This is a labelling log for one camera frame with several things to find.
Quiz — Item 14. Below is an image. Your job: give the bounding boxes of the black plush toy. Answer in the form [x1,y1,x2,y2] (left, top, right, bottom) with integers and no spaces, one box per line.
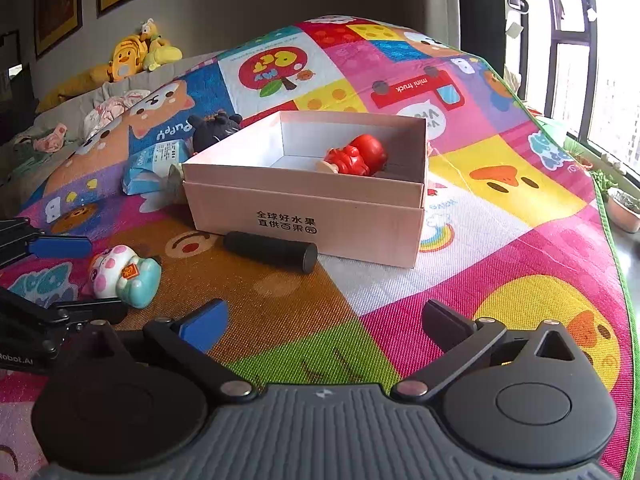
[187,112,244,153]

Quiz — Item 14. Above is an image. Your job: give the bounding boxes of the grey sofa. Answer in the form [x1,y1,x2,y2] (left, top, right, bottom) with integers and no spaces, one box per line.
[0,52,226,201]

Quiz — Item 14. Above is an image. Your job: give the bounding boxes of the small green potted plant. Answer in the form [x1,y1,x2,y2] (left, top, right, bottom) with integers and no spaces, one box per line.
[564,137,597,171]

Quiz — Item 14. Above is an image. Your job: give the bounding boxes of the green plastic basin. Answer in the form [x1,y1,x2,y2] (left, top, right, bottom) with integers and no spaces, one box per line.
[536,116,572,149]

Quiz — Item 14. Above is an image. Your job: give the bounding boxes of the colourful printed play mat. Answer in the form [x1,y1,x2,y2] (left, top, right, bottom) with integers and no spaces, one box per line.
[0,16,631,480]

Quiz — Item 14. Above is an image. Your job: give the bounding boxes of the white pink floral cloth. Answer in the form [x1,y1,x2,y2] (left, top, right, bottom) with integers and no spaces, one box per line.
[82,89,151,138]

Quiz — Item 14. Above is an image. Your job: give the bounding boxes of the black window frame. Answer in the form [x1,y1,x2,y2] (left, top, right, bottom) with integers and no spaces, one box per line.
[540,0,640,161]

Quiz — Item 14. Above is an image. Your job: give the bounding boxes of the black cylinder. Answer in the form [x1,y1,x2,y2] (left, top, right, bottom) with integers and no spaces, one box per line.
[223,231,319,274]

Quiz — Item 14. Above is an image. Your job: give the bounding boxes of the tall framed wall picture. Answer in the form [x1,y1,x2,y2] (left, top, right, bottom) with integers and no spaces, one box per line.
[34,0,83,58]

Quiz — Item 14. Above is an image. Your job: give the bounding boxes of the yellow duck plush backpack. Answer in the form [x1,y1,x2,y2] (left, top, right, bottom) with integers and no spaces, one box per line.
[107,35,151,83]

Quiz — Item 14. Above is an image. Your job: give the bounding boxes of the red toy figurine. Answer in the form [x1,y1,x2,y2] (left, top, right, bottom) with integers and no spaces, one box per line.
[322,134,388,178]

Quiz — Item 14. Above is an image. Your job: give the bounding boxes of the dark wooden cabinet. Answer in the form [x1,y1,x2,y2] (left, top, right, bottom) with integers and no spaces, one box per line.
[0,30,38,131]

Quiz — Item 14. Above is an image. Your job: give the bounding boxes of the yellow pillow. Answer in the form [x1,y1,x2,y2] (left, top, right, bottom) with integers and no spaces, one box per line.
[39,66,117,112]

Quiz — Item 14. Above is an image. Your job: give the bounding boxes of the pink cardboard box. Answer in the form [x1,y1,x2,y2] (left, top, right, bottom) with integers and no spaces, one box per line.
[181,111,431,270]

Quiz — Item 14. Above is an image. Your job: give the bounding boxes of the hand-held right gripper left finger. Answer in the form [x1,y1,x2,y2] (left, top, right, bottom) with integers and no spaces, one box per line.
[82,299,256,403]

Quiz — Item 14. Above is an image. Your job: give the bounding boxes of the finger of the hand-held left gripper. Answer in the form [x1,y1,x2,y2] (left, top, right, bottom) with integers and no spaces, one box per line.
[0,217,92,266]
[0,286,128,356]

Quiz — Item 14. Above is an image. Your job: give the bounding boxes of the potted plant in pale pot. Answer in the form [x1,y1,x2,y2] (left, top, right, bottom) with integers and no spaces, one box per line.
[606,187,640,234]

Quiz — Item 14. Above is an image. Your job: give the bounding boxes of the yellow duck plush toys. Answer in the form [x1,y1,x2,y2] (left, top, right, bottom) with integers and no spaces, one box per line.
[137,19,183,72]

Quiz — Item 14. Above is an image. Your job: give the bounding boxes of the blue wet wipes packet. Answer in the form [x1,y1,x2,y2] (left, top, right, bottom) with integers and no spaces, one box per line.
[121,140,193,196]

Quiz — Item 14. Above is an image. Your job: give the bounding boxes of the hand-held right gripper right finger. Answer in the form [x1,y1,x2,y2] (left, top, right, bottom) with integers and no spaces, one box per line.
[391,299,583,403]

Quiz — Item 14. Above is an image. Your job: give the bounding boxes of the small pink cloth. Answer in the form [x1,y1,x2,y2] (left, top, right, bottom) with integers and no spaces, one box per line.
[32,122,68,153]

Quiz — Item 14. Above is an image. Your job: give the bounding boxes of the pale green cloth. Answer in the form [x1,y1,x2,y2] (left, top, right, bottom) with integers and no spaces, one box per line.
[12,132,51,171]

